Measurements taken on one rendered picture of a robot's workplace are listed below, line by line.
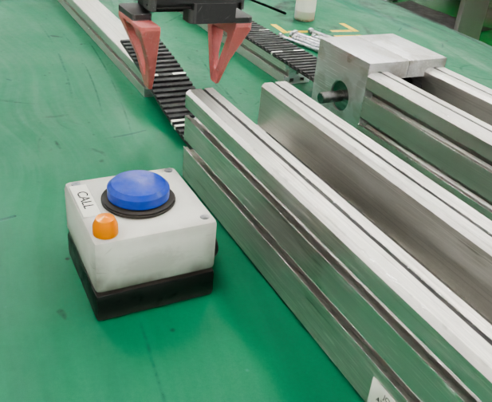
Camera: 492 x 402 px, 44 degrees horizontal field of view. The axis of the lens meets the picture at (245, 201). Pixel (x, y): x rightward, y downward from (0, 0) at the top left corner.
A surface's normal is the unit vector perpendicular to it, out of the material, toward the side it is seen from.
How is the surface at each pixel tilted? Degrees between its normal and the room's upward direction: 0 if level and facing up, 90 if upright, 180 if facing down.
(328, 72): 90
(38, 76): 0
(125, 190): 3
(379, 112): 90
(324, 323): 90
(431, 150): 90
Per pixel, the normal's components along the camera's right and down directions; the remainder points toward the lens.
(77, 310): 0.08, -0.86
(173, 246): 0.45, 0.48
